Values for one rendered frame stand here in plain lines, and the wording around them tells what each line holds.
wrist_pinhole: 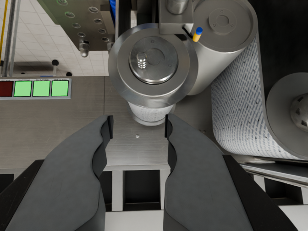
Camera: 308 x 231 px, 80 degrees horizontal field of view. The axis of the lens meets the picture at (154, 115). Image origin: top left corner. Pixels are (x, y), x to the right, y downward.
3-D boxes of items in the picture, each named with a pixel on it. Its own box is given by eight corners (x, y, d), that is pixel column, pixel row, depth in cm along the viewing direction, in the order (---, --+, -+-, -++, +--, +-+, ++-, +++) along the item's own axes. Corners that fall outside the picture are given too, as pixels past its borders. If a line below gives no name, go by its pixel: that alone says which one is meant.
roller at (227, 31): (254, -11, 32) (262, 52, 30) (207, 57, 58) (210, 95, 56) (185, -12, 32) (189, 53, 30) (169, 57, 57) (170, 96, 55)
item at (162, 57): (188, 64, 28) (147, 90, 27) (185, 69, 30) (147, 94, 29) (160, 26, 29) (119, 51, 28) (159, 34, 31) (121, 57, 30)
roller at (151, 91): (188, 27, 30) (191, 96, 28) (169, 82, 56) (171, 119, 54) (117, 27, 30) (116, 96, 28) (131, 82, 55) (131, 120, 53)
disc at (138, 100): (196, 22, 32) (201, 107, 29) (195, 24, 32) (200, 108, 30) (108, 22, 31) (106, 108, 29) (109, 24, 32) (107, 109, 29)
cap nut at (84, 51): (88, 42, 63) (87, 54, 62) (91, 47, 66) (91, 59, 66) (77, 42, 63) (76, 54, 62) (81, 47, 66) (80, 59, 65)
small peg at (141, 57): (139, 62, 25) (134, 53, 25) (140, 70, 28) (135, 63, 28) (148, 58, 25) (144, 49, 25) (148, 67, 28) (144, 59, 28)
